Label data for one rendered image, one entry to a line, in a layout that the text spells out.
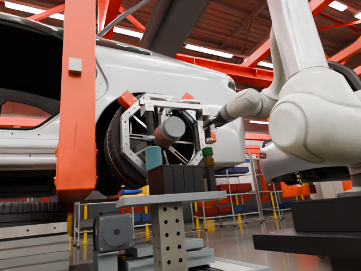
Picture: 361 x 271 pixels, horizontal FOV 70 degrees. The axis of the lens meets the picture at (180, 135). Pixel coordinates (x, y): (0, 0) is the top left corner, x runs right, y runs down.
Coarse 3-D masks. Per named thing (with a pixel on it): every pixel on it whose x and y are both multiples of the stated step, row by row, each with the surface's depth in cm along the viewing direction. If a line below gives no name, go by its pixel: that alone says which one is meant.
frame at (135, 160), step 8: (168, 96) 168; (176, 96) 170; (136, 104) 157; (128, 112) 158; (184, 112) 174; (192, 112) 172; (120, 120) 152; (128, 120) 151; (192, 120) 175; (120, 128) 152; (128, 128) 150; (200, 128) 170; (120, 136) 152; (128, 136) 148; (200, 136) 168; (120, 144) 151; (128, 144) 147; (200, 144) 166; (128, 152) 145; (200, 152) 164; (128, 160) 148; (136, 160) 150; (192, 160) 161; (136, 168) 149; (144, 168) 146
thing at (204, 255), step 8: (192, 248) 152; (200, 248) 154; (208, 248) 154; (120, 256) 147; (128, 256) 154; (144, 256) 140; (152, 256) 142; (192, 256) 144; (200, 256) 146; (208, 256) 148; (120, 264) 146; (128, 264) 130; (136, 264) 131; (144, 264) 132; (152, 264) 134; (192, 264) 142; (200, 264) 144
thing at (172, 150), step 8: (136, 112) 169; (176, 112) 178; (136, 120) 165; (184, 120) 180; (144, 128) 167; (192, 128) 178; (136, 136) 162; (144, 136) 164; (184, 136) 188; (192, 136) 178; (152, 144) 169; (184, 144) 175; (192, 144) 176; (136, 152) 158; (176, 152) 169; (184, 152) 188; (192, 152) 174; (184, 160) 171
